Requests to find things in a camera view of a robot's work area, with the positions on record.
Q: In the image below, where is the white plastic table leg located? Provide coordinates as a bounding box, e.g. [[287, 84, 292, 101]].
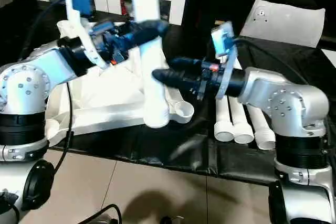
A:
[[130, 0, 171, 130], [246, 105, 277, 151], [230, 101, 256, 145], [214, 98, 236, 142]]

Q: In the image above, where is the white plastic table top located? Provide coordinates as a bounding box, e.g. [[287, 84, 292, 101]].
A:
[[44, 18, 195, 142]]

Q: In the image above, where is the black work mat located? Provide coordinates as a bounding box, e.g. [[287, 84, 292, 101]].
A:
[[0, 0, 336, 185]]

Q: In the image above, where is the white plastic bag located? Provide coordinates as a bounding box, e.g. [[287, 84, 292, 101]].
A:
[[240, 0, 327, 49]]

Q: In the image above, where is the flat white board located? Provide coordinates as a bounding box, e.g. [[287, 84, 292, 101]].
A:
[[320, 48, 336, 68]]

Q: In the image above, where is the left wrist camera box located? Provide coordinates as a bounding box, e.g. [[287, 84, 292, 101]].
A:
[[62, 0, 101, 68]]

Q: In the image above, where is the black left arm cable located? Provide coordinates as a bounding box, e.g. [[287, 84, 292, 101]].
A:
[[21, 0, 127, 224]]

